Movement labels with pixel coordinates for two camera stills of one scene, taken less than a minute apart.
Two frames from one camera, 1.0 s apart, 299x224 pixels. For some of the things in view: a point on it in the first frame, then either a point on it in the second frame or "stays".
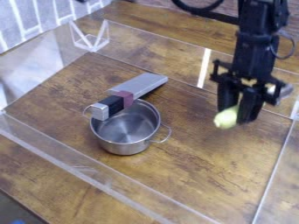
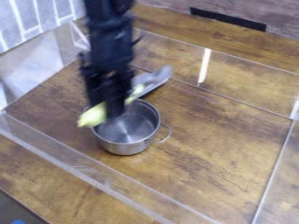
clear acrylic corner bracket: [88, 41] stays
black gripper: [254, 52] → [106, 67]
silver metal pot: [126, 132] stays
